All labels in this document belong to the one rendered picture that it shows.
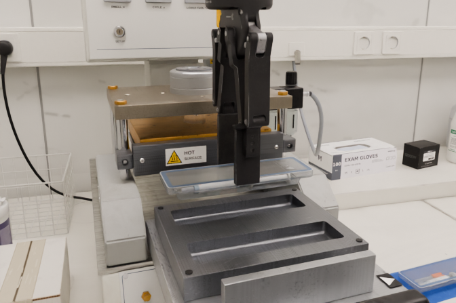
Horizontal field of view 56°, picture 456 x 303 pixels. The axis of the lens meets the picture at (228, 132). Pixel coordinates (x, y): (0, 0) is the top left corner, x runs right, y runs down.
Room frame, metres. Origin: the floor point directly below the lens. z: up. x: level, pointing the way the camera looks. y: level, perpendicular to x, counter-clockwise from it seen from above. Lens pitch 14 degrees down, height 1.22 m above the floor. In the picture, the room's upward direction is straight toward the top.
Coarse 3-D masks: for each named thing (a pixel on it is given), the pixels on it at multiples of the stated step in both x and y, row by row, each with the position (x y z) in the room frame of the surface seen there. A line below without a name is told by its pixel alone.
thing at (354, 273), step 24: (168, 264) 0.40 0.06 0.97; (312, 264) 0.34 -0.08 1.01; (336, 264) 0.34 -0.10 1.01; (360, 264) 0.35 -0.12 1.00; (168, 288) 0.36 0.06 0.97; (240, 288) 0.31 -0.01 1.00; (264, 288) 0.32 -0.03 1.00; (288, 288) 0.33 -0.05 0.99; (312, 288) 0.33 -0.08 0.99; (336, 288) 0.34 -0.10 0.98; (360, 288) 0.35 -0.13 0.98; (384, 288) 0.36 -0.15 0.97
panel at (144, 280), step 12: (120, 276) 0.46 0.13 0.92; (132, 276) 0.46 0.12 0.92; (144, 276) 0.47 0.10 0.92; (156, 276) 0.47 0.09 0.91; (120, 288) 0.45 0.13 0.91; (132, 288) 0.46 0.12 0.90; (144, 288) 0.46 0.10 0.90; (156, 288) 0.46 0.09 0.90; (132, 300) 0.45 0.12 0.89; (144, 300) 0.45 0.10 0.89; (156, 300) 0.46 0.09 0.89
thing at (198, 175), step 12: (192, 168) 0.50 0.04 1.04; (204, 168) 0.50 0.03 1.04; (216, 168) 0.51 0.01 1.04; (228, 168) 0.51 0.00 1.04; (264, 168) 0.51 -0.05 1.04; (276, 168) 0.51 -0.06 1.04; (288, 168) 0.51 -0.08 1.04; (300, 168) 0.51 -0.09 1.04; (168, 180) 0.46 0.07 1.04; (180, 180) 0.46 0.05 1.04; (192, 180) 0.46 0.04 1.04; (204, 180) 0.46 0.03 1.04; (216, 180) 0.46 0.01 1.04
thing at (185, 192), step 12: (228, 180) 0.46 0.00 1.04; (264, 180) 0.48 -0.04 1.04; (276, 180) 0.48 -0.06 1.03; (288, 180) 0.50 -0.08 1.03; (168, 192) 0.44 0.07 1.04; (180, 192) 0.44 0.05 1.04; (192, 192) 0.45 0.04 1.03; (204, 192) 0.46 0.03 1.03; (216, 192) 0.47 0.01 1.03; (228, 192) 0.48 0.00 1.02
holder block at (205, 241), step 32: (288, 192) 0.54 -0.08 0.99; (160, 224) 0.45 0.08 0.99; (192, 224) 0.45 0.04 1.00; (224, 224) 0.45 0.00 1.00; (256, 224) 0.45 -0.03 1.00; (288, 224) 0.45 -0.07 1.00; (320, 224) 0.46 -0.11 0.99; (192, 256) 0.40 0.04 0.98; (224, 256) 0.40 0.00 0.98; (256, 256) 0.38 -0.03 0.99; (288, 256) 0.38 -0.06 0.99; (320, 256) 0.39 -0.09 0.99; (192, 288) 0.34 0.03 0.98
